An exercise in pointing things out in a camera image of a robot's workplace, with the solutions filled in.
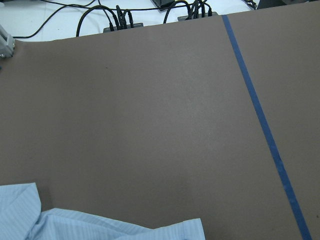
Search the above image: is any light blue button shirt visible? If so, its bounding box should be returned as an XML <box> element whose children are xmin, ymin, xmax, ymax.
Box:
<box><xmin>0</xmin><ymin>183</ymin><xmax>205</xmax><ymax>240</ymax></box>

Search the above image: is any grey orange USB hub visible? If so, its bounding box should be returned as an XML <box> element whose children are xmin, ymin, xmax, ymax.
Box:
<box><xmin>163</xmin><ymin>0</ymin><xmax>218</xmax><ymax>24</ymax></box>

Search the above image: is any grey aluminium frame post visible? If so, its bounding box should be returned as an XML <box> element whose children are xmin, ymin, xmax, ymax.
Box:
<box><xmin>0</xmin><ymin>25</ymin><xmax>16</xmax><ymax>58</ymax></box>

